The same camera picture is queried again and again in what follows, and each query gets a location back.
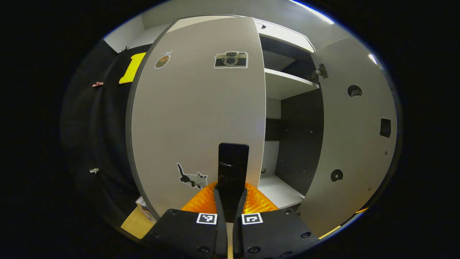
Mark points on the grey cabinet drawer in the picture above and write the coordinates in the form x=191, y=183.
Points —
x=287, y=36

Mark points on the white clip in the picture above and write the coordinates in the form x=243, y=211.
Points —
x=94, y=170

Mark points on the grey double-door shoe cabinet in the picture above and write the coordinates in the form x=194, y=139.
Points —
x=298, y=144

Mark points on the upright book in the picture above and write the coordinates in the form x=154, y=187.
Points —
x=145, y=210

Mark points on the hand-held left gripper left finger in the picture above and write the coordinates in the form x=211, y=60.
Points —
x=187, y=230

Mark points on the black backdrop cloth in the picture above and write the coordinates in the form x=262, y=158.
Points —
x=93, y=129

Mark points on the black clip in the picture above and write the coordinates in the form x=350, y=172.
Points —
x=124, y=49

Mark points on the pink clip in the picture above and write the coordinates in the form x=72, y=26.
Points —
x=97, y=84

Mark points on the metal door hinge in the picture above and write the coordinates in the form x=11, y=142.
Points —
x=319, y=73

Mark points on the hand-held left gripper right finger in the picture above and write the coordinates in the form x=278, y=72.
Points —
x=276, y=230

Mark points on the white cabinet shelf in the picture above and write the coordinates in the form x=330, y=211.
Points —
x=287, y=84
x=280, y=190

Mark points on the grey cabinet door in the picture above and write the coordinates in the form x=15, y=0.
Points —
x=194, y=118
x=355, y=144

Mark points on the small ceiling light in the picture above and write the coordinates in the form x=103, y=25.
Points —
x=373, y=59

